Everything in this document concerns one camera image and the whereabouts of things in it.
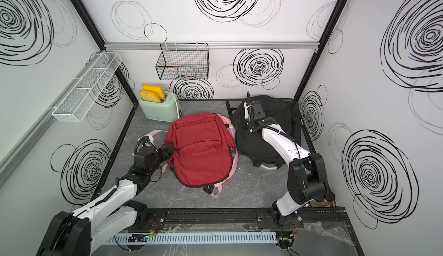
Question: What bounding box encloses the red and black backpack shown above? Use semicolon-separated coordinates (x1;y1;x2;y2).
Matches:
225;95;302;168

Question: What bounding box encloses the pink backpack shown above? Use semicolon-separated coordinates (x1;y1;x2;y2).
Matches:
137;113;240;197

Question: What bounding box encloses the large black backpack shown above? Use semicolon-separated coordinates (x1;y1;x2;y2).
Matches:
253;95;302;168

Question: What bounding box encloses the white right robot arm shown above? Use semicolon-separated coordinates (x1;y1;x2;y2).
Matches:
244;92;336;216

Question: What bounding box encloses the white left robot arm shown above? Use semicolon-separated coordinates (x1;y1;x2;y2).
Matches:
37;136;174;256

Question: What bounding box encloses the mint green toaster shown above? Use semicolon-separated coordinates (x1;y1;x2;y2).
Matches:
138;89;182;122

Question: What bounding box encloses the front toast slice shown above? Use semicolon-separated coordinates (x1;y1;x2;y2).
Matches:
139;90;162;103

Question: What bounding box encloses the toast slice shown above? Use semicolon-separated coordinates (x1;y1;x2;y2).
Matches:
139;90;162;103
142;84;166;98

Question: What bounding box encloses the rear toast slice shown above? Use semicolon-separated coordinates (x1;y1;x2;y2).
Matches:
142;84;166;98

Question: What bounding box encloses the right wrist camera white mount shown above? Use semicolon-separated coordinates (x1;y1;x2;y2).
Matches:
243;101;249;120

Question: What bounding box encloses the grey slotted cable duct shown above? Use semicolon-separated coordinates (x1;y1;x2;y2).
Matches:
105;232;278;246

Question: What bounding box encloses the white mesh wall shelf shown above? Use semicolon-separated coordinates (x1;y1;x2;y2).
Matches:
52;52;122;123

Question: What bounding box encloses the black wire basket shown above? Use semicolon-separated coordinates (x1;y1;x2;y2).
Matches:
155;43;210;80

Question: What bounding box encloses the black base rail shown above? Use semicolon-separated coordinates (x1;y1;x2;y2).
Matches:
130;207;350;231

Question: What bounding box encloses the grey wall rail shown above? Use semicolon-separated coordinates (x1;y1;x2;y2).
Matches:
105;41;319;51

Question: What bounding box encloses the black corner frame post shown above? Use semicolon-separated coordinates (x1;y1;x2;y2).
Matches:
294;0;348;101

